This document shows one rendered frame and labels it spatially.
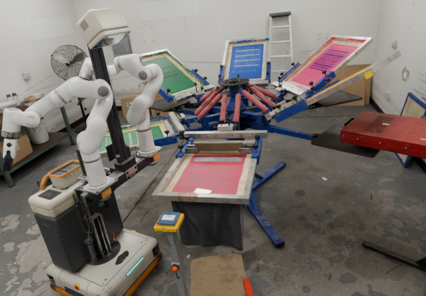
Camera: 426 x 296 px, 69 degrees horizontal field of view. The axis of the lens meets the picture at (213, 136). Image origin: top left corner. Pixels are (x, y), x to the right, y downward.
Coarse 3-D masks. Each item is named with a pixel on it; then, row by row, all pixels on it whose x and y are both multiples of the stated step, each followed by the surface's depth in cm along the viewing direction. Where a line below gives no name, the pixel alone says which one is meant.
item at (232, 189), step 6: (222, 156) 230; (228, 156) 228; (234, 156) 228; (240, 156) 226; (216, 162) 221; (222, 162) 220; (228, 162) 219; (234, 162) 218; (240, 162) 217; (240, 168) 210; (234, 174) 203; (240, 174) 202; (234, 180) 196; (210, 186) 192; (216, 186) 192; (222, 186) 191; (228, 186) 190; (234, 186) 190; (210, 192) 186; (216, 192) 186; (222, 192) 185; (228, 192) 184; (234, 192) 184
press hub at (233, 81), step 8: (224, 80) 301; (232, 80) 291; (240, 80) 294; (248, 80) 290; (232, 88) 293; (232, 96) 296; (232, 104) 297; (240, 104) 297; (232, 112) 297; (240, 112) 296; (240, 128) 292
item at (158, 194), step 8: (192, 144) 251; (176, 160) 223; (256, 160) 210; (176, 168) 215; (168, 176) 203; (248, 176) 192; (160, 184) 194; (248, 184) 183; (160, 192) 186; (168, 192) 185; (248, 192) 176; (168, 200) 183; (176, 200) 182; (184, 200) 180; (192, 200) 179; (200, 200) 178; (208, 200) 177; (216, 200) 175; (224, 200) 174; (232, 200) 173; (240, 200) 172; (248, 200) 171
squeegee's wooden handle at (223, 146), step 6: (198, 144) 231; (204, 144) 230; (210, 144) 228; (216, 144) 227; (222, 144) 226; (228, 144) 225; (234, 144) 224; (240, 144) 223; (198, 150) 233; (204, 150) 232; (210, 150) 231; (216, 150) 230; (222, 150) 228; (228, 150) 227; (234, 150) 226
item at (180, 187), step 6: (198, 156) 234; (204, 156) 233; (210, 156) 232; (216, 156) 231; (192, 162) 225; (198, 162) 224; (204, 162) 223; (210, 162) 222; (186, 168) 218; (192, 168) 217; (186, 174) 210; (180, 180) 204; (174, 186) 197; (180, 186) 196; (186, 186) 195; (192, 186) 195; (198, 186) 194; (204, 186) 193; (180, 192) 190; (186, 192) 189; (192, 192) 189
